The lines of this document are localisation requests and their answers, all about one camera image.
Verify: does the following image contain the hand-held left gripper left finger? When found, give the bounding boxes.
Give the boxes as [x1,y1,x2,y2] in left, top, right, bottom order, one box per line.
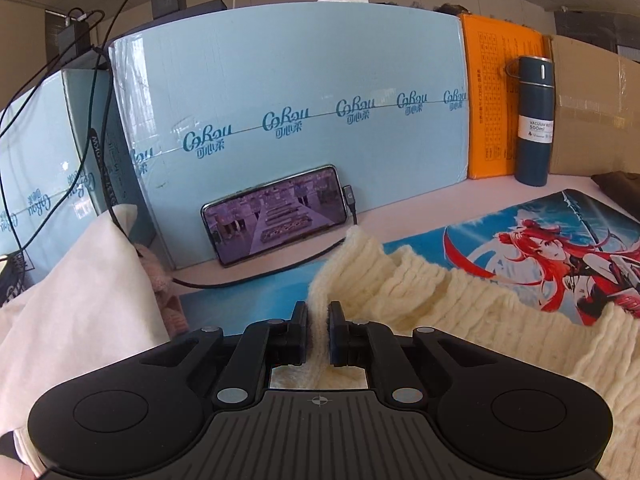
[140,301,309,408]

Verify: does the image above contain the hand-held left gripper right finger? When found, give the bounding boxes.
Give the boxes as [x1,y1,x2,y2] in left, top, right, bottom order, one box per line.
[327,301,506,408]

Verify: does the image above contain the cream knit sweater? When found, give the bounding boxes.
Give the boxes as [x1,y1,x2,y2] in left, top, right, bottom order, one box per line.
[307,225,640,478]

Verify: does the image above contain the smartphone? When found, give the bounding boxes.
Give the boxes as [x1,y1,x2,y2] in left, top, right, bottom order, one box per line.
[201,164,348,267]

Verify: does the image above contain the pink fuzzy cloth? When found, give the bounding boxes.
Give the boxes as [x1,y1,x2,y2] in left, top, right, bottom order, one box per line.
[134,242,190,338]

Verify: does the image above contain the printed desk mat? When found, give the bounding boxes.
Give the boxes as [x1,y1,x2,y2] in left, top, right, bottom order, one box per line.
[177,188,640,328]

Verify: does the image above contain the white cloth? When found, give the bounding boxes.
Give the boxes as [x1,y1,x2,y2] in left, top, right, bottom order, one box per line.
[0,204,173,441]

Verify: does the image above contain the orange cardboard box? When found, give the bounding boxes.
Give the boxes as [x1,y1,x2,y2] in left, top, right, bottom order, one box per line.
[459,12,551,181]

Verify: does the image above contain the large light blue cardboard box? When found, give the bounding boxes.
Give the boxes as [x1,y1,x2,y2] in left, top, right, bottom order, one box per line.
[107,0,473,268]

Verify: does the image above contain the black printed bag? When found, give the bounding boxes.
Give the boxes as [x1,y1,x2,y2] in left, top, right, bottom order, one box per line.
[0,255,30,307]

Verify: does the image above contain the dark blue vacuum bottle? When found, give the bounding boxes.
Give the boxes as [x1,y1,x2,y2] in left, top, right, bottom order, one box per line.
[504,55,556,187]

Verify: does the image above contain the dark brown cloth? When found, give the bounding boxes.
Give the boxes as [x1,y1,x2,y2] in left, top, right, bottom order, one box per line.
[591,172,640,221]

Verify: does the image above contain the brown cardboard box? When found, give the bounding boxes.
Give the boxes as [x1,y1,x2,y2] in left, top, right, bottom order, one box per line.
[542,34,640,178]

